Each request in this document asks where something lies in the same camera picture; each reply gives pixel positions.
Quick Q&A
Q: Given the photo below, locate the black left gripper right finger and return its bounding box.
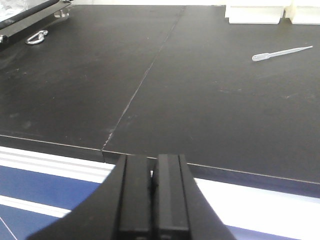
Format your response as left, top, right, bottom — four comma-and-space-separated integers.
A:
152, 154, 235, 240

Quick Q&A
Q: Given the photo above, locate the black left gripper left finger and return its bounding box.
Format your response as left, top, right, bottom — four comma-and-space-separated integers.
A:
28, 154, 152, 240

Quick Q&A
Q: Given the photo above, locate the clear plastic pipette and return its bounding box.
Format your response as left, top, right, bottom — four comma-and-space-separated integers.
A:
251, 45, 313, 62

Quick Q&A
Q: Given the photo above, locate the silver carabiner clip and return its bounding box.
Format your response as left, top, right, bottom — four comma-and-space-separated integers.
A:
25, 30, 49, 45

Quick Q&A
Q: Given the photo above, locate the silver cabinet foot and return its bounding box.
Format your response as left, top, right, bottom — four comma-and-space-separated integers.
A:
54, 7, 69, 18

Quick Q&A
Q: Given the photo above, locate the left white plastic bin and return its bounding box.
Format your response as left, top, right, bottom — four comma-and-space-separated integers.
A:
225, 6, 285, 24

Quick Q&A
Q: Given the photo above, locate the white plastic bin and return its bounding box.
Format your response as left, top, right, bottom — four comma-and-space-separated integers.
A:
225, 6, 285, 24
285, 5, 320, 25

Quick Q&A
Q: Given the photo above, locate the glass-door metal cabinet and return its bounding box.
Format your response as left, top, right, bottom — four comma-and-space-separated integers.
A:
0, 0, 71, 44

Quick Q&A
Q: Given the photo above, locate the middle white plastic bin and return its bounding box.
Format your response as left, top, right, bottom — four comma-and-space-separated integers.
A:
285, 5, 320, 25

